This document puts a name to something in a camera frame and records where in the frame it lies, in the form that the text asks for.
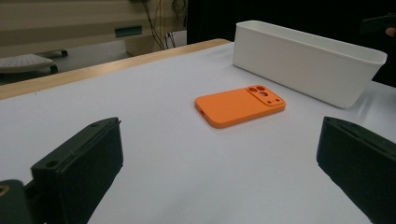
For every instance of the white plastic bin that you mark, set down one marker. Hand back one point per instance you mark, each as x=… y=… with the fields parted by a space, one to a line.
x=299 y=68

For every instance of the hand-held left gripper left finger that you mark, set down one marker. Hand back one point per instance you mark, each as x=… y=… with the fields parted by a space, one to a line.
x=84 y=161

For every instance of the white table cover sheet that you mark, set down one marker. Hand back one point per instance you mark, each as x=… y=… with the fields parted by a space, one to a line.
x=155 y=140

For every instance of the orange phone case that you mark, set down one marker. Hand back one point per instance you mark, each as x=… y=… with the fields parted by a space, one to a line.
x=233 y=107

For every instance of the grey chair base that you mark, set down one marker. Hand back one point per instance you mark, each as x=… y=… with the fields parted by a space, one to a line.
x=25 y=62

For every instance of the wooden desk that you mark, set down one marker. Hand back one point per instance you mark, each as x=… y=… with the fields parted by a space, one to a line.
x=62 y=21

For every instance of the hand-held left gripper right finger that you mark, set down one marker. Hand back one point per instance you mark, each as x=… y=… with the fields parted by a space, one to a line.
x=364 y=161

